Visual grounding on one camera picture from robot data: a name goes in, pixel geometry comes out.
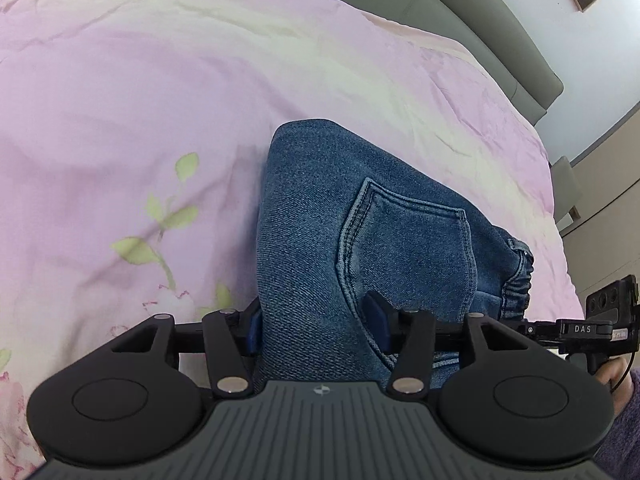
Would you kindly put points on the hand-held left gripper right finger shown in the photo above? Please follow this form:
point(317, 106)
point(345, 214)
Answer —
point(376, 317)

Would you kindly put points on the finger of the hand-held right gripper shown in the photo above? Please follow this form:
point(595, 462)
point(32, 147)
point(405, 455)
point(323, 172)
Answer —
point(540, 331)

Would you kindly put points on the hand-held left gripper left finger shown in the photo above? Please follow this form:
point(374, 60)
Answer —
point(253, 332)

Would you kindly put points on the blue denim pants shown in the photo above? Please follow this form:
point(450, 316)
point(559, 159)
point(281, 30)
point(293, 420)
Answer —
point(310, 210)

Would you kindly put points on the person's right forearm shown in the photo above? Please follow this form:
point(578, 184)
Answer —
point(627, 430)

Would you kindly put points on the person's right hand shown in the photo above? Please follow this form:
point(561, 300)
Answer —
point(614, 375)

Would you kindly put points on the beige wardrobe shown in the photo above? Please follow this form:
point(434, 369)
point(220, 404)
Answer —
point(610, 210)

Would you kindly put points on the grey chair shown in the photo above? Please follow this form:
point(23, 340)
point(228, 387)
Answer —
point(565, 185)

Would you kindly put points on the pink floral blanket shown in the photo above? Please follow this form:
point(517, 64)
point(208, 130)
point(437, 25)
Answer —
point(150, 85)

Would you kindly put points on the grey upholstered bed headboard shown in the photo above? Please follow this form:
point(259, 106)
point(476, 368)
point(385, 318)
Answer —
point(475, 20)

